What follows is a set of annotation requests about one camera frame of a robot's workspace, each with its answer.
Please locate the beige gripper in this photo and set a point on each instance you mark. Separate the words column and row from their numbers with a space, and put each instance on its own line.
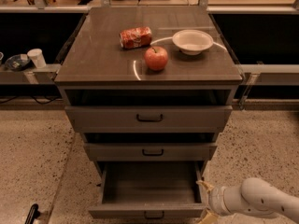
column 215, row 200

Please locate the grey bottom drawer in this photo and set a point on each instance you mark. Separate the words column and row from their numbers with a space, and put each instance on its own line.
column 150, row 190

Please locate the grey drawer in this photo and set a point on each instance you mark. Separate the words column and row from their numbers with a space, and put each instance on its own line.
column 150, row 190
column 148, row 119
column 150, row 152

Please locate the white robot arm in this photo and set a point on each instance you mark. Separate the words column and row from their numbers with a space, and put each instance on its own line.
column 254, row 197

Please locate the grey drawer cabinet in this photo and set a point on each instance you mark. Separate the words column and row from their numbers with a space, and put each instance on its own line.
column 98, row 72

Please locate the grey middle drawer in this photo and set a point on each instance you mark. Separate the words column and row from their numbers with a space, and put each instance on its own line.
column 150, row 152

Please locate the grey top drawer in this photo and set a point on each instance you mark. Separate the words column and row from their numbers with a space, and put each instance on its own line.
column 148, row 119

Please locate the red apple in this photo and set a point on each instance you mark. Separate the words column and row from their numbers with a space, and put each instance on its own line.
column 156, row 58

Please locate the white bowl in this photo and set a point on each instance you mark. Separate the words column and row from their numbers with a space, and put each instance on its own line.
column 192, row 42

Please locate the black object on floor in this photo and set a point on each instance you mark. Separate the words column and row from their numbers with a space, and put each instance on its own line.
column 33, row 214

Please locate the crushed red soda can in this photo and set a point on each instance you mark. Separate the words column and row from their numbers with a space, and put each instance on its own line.
column 135, row 37

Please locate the white paper cup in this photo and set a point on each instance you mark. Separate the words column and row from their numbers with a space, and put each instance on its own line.
column 37, row 58

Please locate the dark blue bowl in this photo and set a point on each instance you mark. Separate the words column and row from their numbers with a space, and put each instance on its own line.
column 17, row 62

